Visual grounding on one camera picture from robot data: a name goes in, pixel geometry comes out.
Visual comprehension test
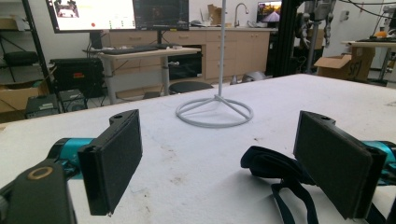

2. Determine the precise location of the wooden cabinet counter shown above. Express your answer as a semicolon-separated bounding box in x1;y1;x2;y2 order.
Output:
104;26;278;82

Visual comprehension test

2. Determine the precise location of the chrome faucet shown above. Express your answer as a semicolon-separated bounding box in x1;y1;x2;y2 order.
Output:
233;2;250;28

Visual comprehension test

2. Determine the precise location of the black keyboard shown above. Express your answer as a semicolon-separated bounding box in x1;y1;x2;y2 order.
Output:
100;45;161;56

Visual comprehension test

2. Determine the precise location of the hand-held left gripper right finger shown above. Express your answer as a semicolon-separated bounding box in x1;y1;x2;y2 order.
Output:
292;110;388;220

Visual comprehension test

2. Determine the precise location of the small monitor with road picture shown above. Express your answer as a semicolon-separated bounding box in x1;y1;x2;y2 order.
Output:
256;0;283;24

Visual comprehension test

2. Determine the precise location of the black metal frame post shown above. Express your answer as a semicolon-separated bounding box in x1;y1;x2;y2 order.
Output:
272;0;304;78

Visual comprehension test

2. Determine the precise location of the black round stool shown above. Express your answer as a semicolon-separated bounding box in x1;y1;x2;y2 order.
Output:
168;80;215;95

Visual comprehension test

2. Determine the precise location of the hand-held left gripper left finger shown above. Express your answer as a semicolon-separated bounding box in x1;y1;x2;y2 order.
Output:
77;108;144;217

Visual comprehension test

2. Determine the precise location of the white metal stand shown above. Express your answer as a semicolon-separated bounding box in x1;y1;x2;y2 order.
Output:
175;0;254;129

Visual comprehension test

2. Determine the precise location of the grey electronics box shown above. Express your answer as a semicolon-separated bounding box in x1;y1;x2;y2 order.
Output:
24;93;61;119

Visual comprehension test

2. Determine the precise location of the brown cardboard box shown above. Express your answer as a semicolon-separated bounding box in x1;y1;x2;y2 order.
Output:
0;79;50;114

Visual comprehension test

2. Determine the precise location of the open cardboard box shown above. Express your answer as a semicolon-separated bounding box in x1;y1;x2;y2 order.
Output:
313;46;376;82

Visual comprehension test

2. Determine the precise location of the dark computer monitor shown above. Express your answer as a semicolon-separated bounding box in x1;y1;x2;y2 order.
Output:
132;0;191;32

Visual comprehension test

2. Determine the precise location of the wide computer monitor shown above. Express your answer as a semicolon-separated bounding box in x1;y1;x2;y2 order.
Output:
45;0;137;35

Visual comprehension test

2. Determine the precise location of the black metal shelf rack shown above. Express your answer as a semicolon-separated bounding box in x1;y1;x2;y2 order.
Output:
0;0;56;95

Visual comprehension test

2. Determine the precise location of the dark blue strap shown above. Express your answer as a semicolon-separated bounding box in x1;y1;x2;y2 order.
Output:
240;146;387;224

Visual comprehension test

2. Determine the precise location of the wooden desk with metal legs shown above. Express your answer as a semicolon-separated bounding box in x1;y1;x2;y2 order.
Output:
82;46;202;105

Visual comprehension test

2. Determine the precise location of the black equipment case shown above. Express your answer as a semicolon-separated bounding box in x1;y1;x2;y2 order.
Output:
49;57;106;99

